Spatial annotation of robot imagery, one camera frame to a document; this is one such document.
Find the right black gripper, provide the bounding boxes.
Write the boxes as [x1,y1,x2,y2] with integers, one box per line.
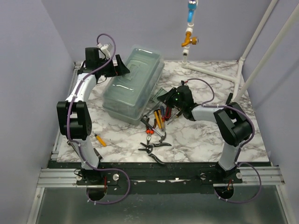
[157,88,184,110]

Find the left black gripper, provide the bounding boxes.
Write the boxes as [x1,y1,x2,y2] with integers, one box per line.
[97,55,129,78]

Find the green tool box clear lid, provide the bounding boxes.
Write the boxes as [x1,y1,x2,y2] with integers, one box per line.
[102,47,164,126]

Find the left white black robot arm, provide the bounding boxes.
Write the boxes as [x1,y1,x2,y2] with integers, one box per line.
[57,47,130,184]

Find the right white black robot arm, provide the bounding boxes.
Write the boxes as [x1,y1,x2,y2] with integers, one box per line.
[157,85,255,183]

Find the orange long nose pliers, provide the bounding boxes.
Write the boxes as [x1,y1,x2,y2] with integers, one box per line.
[146,119,157,145]

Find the small black claw hammer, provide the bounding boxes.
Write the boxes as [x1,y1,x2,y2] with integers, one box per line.
[149,126,166,143]

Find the blue handle screwdriver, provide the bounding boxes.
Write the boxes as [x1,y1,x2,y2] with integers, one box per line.
[160,105,165,122]

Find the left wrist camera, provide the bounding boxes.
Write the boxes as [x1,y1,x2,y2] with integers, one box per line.
[97,43,113,58]

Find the white pvc pipe frame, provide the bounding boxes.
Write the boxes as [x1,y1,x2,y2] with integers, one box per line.
[181,0,299,102]

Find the black mounting rail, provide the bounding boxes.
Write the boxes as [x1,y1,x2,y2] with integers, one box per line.
[47,161,276,197]

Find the aluminium rail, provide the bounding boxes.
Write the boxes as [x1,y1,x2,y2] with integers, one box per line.
[36,168,81,188]

